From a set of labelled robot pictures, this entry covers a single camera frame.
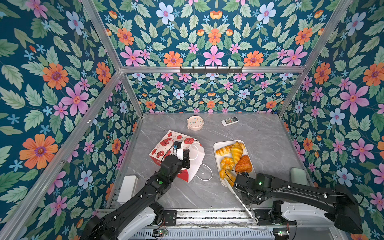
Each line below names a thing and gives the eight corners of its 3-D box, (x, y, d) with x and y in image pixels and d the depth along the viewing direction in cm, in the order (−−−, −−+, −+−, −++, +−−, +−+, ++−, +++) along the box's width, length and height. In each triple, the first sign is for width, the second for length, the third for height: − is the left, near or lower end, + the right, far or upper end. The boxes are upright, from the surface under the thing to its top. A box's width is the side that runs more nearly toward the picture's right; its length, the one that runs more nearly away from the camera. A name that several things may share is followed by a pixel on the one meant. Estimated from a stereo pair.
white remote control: (223, 126, 115) (224, 124, 113) (221, 122, 118) (221, 120, 116) (238, 122, 117) (239, 120, 116) (236, 118, 120) (236, 116, 119)
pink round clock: (187, 130, 112) (186, 127, 109) (188, 118, 120) (187, 115, 117) (204, 130, 112) (204, 127, 109) (204, 118, 120) (204, 115, 117)
